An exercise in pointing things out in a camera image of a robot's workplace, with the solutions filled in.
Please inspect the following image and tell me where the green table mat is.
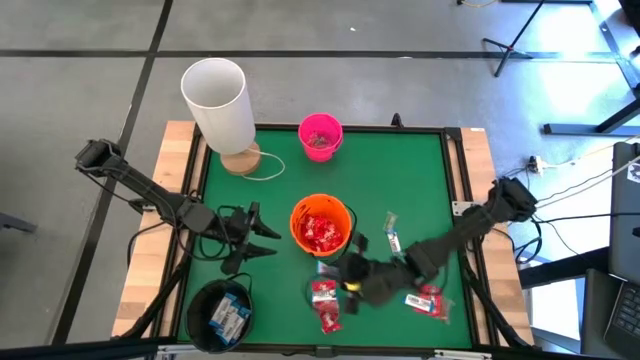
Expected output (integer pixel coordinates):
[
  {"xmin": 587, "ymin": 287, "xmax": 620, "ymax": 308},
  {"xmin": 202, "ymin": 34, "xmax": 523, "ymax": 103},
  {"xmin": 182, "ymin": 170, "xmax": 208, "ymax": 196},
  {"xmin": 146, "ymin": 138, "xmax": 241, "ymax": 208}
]
[{"xmin": 177, "ymin": 128, "xmax": 474, "ymax": 350}]

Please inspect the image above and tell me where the orange plastic bucket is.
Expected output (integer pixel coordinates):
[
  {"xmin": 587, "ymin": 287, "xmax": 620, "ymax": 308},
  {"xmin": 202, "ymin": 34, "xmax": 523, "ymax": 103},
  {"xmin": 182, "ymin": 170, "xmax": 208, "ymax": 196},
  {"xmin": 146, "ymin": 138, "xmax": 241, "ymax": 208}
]
[{"xmin": 289, "ymin": 193, "xmax": 359, "ymax": 260}]

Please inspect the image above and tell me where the white blue candy bar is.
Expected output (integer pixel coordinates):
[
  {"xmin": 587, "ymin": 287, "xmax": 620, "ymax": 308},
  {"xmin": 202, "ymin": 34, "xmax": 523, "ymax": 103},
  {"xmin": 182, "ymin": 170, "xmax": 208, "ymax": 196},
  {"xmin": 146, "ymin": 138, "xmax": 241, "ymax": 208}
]
[
  {"xmin": 316, "ymin": 260, "xmax": 342, "ymax": 279},
  {"xmin": 385, "ymin": 229, "xmax": 404, "ymax": 256},
  {"xmin": 219, "ymin": 305, "xmax": 252, "ymax": 346},
  {"xmin": 208, "ymin": 292, "xmax": 240, "ymax": 329}
]

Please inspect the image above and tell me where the black floor cable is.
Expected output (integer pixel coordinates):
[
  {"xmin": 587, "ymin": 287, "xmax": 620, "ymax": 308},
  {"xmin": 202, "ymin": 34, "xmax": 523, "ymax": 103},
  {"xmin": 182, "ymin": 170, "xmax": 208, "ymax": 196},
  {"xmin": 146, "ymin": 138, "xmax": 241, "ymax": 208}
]
[{"xmin": 529, "ymin": 211, "xmax": 640, "ymax": 224}]

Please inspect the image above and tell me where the white lamp cable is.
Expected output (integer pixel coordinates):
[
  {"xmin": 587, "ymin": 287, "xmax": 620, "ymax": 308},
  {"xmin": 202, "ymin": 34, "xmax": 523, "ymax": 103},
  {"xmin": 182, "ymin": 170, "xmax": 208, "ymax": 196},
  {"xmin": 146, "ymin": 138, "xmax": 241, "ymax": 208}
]
[{"xmin": 241, "ymin": 148, "xmax": 287, "ymax": 182}]

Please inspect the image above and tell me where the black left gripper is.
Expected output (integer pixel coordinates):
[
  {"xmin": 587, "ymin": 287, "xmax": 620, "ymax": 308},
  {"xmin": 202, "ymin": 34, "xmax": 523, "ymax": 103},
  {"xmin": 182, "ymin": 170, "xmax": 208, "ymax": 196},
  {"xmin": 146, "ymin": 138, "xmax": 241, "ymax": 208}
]
[{"xmin": 209, "ymin": 201, "xmax": 282, "ymax": 275}]

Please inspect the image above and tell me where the grey laptop lid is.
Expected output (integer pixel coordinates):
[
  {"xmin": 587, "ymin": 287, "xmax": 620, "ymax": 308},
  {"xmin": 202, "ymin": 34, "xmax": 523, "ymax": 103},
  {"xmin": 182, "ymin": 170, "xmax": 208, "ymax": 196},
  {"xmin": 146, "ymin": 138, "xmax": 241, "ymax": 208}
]
[{"xmin": 608, "ymin": 141, "xmax": 640, "ymax": 286}]

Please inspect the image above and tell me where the black plastic bucket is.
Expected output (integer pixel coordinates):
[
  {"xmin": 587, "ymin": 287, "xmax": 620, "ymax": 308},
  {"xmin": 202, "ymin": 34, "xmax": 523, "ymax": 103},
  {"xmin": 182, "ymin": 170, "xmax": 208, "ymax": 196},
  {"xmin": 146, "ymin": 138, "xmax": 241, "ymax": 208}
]
[{"xmin": 185, "ymin": 272, "xmax": 255, "ymax": 354}]

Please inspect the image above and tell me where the black desk frame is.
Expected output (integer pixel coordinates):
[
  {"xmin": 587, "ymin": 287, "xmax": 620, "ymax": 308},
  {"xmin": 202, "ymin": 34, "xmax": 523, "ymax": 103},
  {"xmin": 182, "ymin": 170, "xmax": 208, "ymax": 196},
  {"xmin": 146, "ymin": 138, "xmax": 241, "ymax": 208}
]
[{"xmin": 543, "ymin": 0, "xmax": 640, "ymax": 137}]

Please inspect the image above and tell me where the black table frame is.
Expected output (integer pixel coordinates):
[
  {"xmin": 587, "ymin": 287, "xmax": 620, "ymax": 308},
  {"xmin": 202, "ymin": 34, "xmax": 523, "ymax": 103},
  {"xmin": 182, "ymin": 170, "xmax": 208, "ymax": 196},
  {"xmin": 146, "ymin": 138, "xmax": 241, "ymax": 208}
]
[{"xmin": 117, "ymin": 113, "xmax": 534, "ymax": 359}]

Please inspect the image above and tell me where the white table lamp wooden base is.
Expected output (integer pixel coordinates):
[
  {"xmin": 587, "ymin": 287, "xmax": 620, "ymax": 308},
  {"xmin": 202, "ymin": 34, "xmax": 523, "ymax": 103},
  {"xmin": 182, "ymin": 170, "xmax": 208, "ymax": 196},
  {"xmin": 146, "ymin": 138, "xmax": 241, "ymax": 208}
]
[{"xmin": 180, "ymin": 57, "xmax": 263, "ymax": 177}]

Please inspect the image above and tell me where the dark grey laptop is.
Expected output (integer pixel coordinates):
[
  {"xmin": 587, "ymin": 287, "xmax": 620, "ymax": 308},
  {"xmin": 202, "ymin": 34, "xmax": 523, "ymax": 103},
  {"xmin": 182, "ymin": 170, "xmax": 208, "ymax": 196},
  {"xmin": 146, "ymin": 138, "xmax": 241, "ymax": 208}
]
[{"xmin": 582, "ymin": 268, "xmax": 640, "ymax": 359}]

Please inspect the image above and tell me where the red clear candy pack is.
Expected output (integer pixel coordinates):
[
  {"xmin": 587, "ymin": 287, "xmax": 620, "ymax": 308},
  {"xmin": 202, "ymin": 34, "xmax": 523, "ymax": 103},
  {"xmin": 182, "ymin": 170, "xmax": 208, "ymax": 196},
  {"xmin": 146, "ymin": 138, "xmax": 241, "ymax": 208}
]
[{"xmin": 310, "ymin": 278, "xmax": 339, "ymax": 304}]

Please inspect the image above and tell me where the pink plastic bucket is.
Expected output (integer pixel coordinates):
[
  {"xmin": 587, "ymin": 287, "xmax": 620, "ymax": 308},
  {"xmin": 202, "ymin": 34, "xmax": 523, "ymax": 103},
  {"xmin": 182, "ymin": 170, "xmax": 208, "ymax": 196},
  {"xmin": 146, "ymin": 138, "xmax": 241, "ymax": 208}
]
[{"xmin": 297, "ymin": 112, "xmax": 345, "ymax": 164}]

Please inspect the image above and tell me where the red candy pack white label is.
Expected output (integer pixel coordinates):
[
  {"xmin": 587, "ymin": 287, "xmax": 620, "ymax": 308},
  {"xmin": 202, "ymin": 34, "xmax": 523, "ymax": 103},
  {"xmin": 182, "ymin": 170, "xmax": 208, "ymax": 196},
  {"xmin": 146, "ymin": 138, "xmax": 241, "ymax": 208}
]
[{"xmin": 403, "ymin": 283, "xmax": 455, "ymax": 325}]

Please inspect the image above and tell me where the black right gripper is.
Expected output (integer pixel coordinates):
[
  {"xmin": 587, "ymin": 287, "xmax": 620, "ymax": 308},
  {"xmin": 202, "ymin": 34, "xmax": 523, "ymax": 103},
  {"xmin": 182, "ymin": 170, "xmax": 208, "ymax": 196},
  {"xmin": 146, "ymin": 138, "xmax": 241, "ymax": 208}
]
[{"xmin": 332, "ymin": 233, "xmax": 421, "ymax": 316}]

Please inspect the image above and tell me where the black tripod stand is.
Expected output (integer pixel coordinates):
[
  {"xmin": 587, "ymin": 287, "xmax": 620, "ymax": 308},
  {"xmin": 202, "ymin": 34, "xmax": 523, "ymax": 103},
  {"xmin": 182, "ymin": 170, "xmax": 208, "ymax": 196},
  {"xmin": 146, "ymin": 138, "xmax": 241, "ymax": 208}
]
[{"xmin": 481, "ymin": 0, "xmax": 547, "ymax": 79}]

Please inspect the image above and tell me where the black desk beam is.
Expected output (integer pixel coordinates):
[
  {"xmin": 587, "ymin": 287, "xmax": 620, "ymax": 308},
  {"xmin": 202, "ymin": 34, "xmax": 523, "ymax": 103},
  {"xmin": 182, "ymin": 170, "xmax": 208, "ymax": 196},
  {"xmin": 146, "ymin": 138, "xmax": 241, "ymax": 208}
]
[{"xmin": 517, "ymin": 247, "xmax": 612, "ymax": 290}]

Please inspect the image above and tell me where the red white-lettered candy bag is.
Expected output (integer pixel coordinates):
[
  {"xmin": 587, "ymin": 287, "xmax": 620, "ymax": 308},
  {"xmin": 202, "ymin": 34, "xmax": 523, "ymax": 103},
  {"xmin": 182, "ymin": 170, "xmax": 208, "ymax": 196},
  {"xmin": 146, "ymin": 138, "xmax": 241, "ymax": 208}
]
[{"xmin": 317, "ymin": 299, "xmax": 344, "ymax": 335}]

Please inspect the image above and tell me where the wooden table side board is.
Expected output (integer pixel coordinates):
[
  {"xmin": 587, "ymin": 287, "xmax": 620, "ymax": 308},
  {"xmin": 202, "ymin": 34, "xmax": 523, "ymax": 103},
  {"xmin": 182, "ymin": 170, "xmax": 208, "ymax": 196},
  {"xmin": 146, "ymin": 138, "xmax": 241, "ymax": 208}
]
[
  {"xmin": 452, "ymin": 127, "xmax": 535, "ymax": 346},
  {"xmin": 112, "ymin": 119, "xmax": 209, "ymax": 339}
]

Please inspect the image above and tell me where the dark furniture foot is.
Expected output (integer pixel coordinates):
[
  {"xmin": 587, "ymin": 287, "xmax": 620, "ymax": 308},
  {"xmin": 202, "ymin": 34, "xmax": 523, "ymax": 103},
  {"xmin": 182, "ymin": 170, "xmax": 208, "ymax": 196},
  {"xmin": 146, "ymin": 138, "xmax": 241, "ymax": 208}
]
[{"xmin": 0, "ymin": 212, "xmax": 39, "ymax": 235}]

